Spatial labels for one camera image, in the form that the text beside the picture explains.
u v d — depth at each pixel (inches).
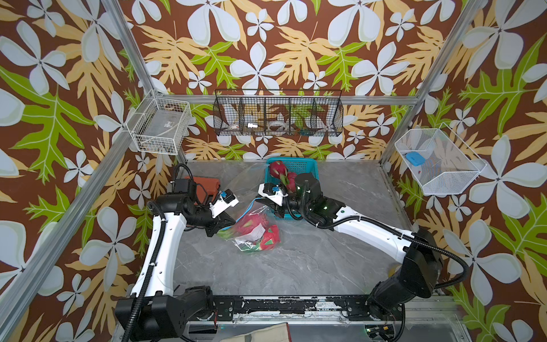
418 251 17.2
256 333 27.2
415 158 34.1
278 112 38.0
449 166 30.8
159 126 33.3
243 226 30.1
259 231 30.9
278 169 39.8
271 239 32.3
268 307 29.5
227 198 24.2
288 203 25.1
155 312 14.7
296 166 43.8
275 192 23.4
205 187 25.1
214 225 24.0
